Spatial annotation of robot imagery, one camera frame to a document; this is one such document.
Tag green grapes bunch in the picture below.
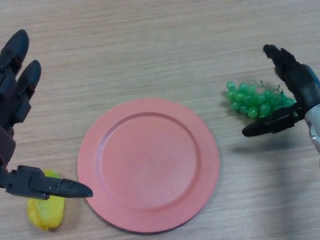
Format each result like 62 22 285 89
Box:
224 79 297 120

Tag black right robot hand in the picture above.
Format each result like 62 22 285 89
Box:
241 44 320 138

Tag yellow starfruit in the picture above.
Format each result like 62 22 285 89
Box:
26 168 66 232

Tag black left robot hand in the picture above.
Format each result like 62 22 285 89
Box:
0 29 94 201

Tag pink round plate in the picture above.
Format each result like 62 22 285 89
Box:
77 98 221 235

